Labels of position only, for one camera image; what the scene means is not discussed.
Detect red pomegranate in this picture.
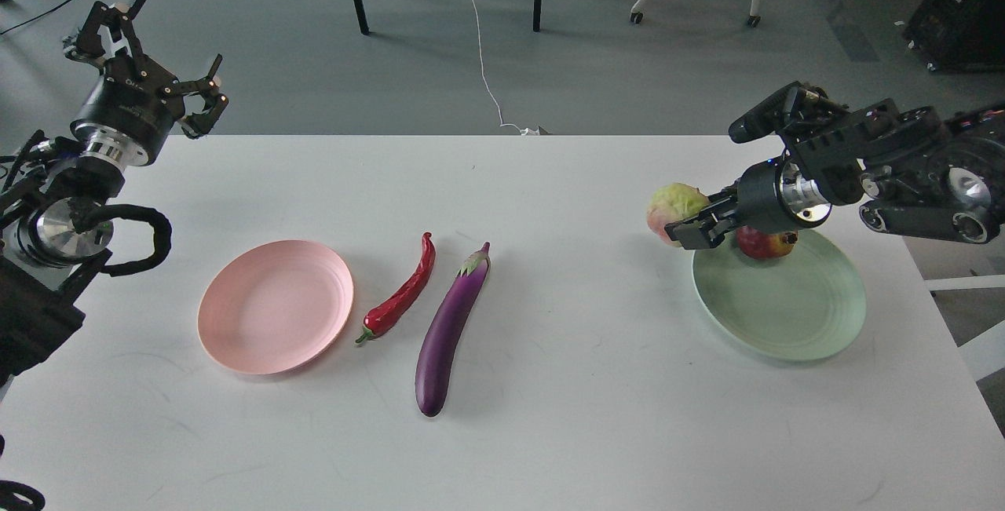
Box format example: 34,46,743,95
735,226,799,260

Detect purple eggplant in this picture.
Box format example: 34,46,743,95
414,242,491,418

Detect black equipment cabinet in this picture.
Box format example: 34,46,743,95
902,0,1004,72

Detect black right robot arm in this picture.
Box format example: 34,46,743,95
661,82,1004,250

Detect green pink custard apple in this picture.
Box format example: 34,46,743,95
646,182,711,249

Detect green plate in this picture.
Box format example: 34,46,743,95
690,231,868,362

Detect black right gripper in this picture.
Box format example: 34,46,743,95
664,159,833,250

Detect pink plate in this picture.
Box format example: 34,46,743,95
197,239,354,376

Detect red chili pepper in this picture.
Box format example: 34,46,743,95
354,232,437,346

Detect white floor cable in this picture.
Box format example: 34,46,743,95
451,0,541,137

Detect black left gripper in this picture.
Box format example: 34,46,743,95
62,0,229,167

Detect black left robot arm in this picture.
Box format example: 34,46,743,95
1,0,229,392

